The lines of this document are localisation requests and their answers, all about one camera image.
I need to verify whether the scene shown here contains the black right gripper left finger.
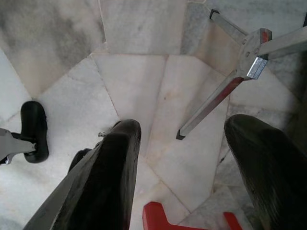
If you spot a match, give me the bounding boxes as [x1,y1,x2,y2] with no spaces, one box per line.
[23,119,142,230]

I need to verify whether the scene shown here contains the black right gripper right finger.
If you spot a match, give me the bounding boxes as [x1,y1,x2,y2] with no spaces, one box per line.
[224,114,307,230]

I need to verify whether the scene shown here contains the black robot foot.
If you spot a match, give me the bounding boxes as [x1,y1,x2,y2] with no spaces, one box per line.
[68,148,93,173]
[20,100,50,164]

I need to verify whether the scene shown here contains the red plastic stool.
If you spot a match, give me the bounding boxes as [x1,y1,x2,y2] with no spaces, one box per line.
[142,201,243,230]

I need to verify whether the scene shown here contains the grey robot leg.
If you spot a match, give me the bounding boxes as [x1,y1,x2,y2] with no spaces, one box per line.
[0,127,38,166]

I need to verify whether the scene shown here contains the silver metal clothes rack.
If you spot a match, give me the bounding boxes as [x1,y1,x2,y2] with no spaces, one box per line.
[176,9,307,141]

